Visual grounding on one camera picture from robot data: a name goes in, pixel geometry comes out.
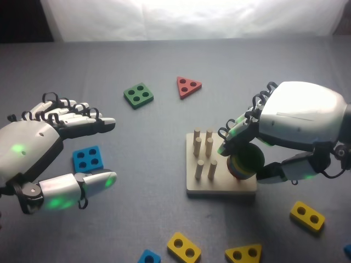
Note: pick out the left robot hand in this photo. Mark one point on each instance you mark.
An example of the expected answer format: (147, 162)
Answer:
(27, 145)

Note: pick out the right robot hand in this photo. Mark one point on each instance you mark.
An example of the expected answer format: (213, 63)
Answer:
(301, 115)

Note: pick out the rainbow striped round block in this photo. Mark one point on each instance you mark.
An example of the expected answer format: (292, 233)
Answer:
(249, 161)

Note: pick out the blue four-hole square block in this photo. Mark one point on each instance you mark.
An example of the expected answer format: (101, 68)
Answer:
(87, 159)

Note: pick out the yellow two-hole rectangle block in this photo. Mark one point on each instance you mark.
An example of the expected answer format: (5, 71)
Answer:
(307, 215)
(183, 248)

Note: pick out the red triangle block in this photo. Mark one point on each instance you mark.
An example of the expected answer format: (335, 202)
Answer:
(187, 85)

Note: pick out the green four-hole square block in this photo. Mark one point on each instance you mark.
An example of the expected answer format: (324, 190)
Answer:
(138, 93)

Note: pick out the blue wooden block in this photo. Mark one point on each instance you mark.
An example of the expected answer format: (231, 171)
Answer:
(348, 250)

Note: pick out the yellow triangle block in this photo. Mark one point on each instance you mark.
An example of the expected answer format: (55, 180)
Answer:
(244, 259)

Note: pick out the blue two-hole rectangle block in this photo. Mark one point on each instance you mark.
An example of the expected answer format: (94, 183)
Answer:
(145, 254)

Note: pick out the wooden peg board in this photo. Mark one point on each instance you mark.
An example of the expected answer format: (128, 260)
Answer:
(219, 186)

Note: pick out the white backdrop sheet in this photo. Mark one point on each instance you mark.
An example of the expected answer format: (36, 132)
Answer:
(192, 19)

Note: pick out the grey table cloth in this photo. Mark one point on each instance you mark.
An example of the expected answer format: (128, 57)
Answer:
(153, 68)

